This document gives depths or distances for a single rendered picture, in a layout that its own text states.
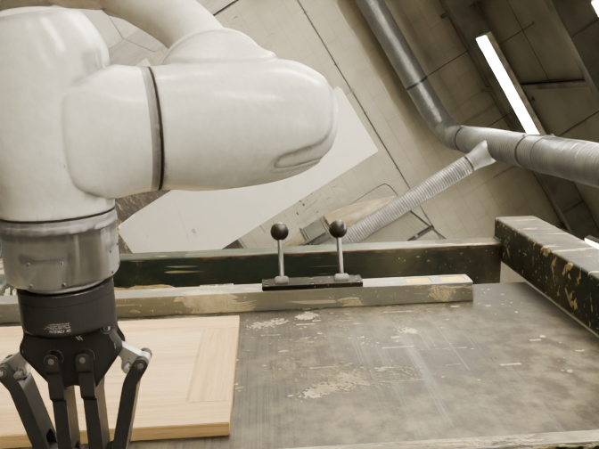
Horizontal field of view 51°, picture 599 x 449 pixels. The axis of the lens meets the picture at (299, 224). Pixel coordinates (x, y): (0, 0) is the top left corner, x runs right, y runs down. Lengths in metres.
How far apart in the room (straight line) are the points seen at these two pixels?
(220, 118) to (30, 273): 0.18
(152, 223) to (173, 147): 4.53
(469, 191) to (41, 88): 9.40
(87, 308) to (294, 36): 8.84
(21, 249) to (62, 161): 0.08
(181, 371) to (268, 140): 0.56
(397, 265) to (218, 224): 3.54
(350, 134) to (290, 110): 4.37
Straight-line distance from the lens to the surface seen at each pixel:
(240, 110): 0.50
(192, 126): 0.49
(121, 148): 0.48
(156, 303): 1.26
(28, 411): 0.60
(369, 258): 1.48
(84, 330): 0.53
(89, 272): 0.51
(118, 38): 3.47
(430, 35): 9.55
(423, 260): 1.51
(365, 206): 7.09
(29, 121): 0.48
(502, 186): 9.92
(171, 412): 0.88
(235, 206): 4.91
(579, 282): 1.23
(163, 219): 5.00
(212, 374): 0.96
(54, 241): 0.50
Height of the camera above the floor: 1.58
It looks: 4 degrees down
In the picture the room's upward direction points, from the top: 58 degrees clockwise
